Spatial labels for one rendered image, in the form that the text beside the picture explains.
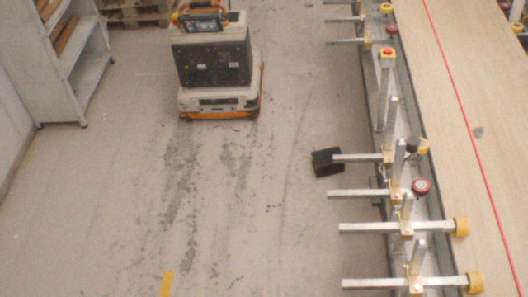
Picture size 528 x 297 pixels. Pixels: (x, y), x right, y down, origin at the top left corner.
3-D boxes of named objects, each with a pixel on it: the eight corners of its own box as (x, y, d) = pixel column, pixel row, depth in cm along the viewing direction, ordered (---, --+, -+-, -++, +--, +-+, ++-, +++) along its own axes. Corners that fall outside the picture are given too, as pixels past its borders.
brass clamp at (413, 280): (406, 299, 175) (408, 292, 171) (402, 266, 184) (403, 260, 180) (423, 298, 174) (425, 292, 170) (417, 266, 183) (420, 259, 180)
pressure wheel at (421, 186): (410, 206, 218) (413, 190, 210) (407, 192, 223) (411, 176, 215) (427, 206, 217) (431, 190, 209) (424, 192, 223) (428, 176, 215)
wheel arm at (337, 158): (332, 164, 240) (333, 158, 237) (332, 159, 243) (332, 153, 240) (421, 162, 237) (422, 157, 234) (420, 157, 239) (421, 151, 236)
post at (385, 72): (375, 133, 265) (382, 67, 233) (374, 126, 268) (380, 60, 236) (384, 133, 264) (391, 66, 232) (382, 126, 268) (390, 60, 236)
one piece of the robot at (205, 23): (231, 35, 334) (226, 17, 313) (181, 38, 337) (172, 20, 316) (232, 21, 338) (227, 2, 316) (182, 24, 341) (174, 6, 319)
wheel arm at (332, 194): (327, 200, 221) (327, 195, 218) (327, 195, 223) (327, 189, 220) (423, 199, 217) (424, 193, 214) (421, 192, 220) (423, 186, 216)
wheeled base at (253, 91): (260, 120, 376) (256, 95, 358) (179, 121, 381) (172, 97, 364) (265, 66, 423) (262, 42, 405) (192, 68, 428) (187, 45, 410)
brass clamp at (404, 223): (398, 241, 192) (400, 234, 188) (394, 214, 201) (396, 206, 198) (413, 241, 191) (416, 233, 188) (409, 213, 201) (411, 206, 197)
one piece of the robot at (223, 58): (253, 100, 372) (240, 2, 312) (183, 101, 377) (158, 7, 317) (256, 73, 395) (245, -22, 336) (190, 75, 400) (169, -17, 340)
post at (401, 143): (386, 212, 232) (398, 143, 198) (385, 206, 235) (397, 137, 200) (393, 212, 232) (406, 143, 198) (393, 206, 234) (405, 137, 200)
